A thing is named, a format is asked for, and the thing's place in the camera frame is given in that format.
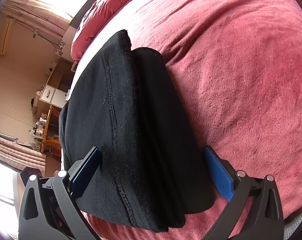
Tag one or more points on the left floral curtain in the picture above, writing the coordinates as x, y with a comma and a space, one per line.
48, 19

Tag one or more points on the pink bed sheet mattress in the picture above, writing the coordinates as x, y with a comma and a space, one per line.
238, 67

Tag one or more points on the dark bed headboard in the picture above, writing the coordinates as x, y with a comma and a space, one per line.
80, 14

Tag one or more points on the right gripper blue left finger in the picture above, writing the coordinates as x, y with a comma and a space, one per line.
49, 210

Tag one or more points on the red crumpled duvet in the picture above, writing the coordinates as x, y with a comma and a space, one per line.
92, 23

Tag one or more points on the white drawer cabinet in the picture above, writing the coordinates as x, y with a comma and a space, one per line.
55, 90

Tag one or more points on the wooden desk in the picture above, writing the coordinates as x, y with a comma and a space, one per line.
45, 134

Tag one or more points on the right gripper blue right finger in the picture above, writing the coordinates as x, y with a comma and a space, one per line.
265, 217

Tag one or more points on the white floral headboard panel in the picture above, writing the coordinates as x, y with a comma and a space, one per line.
64, 48

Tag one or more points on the black embroidered pants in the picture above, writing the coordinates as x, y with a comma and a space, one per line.
153, 172

